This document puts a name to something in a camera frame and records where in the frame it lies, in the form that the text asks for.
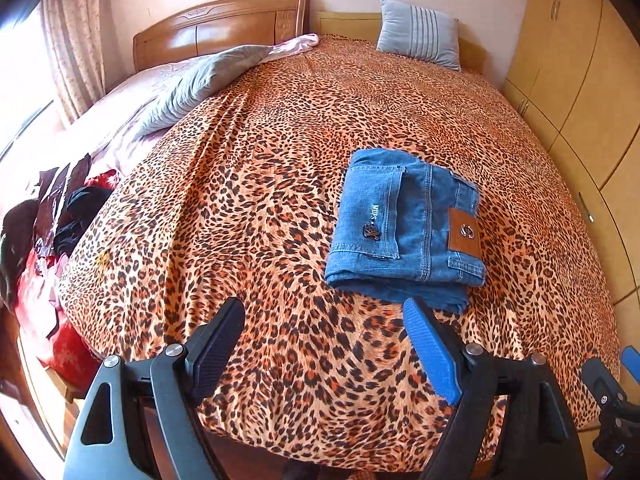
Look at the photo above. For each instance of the yellow wooden wardrobe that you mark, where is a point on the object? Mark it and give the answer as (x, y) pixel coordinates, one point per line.
(565, 60)

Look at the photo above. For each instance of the carved wooden headboard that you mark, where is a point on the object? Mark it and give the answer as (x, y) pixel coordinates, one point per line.
(200, 35)

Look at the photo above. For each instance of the blue denim pants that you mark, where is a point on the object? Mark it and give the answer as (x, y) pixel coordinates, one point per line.
(380, 240)

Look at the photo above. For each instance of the plain grey pillow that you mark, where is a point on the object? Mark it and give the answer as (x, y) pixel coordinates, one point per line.
(200, 85)

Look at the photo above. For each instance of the beige wooden bed frame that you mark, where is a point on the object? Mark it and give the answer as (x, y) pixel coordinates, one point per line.
(345, 25)

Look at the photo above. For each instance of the leopard print bedspread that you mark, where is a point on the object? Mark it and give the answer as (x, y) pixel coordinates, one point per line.
(250, 185)

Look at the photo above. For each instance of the window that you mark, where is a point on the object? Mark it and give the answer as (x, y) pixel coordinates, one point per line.
(20, 85)

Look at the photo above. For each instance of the patterned pink curtain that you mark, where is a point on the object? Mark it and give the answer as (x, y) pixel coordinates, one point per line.
(70, 35)

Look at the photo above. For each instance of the dark maroon cloth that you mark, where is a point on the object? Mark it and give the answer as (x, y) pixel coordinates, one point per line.
(55, 185)

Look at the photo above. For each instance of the black garment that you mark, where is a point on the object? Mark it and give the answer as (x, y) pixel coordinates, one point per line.
(80, 210)

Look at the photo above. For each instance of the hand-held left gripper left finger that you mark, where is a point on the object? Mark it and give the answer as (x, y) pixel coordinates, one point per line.
(217, 355)

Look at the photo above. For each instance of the striped grey-blue pillow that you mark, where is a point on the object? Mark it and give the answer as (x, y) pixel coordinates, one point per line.
(415, 35)

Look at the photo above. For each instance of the pink bed sheet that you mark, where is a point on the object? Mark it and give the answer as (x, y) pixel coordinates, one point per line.
(125, 125)

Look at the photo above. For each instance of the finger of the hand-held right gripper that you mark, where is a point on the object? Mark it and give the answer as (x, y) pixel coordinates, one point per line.
(602, 390)
(632, 361)

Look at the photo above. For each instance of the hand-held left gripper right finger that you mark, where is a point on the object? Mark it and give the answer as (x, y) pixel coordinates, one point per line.
(432, 355)

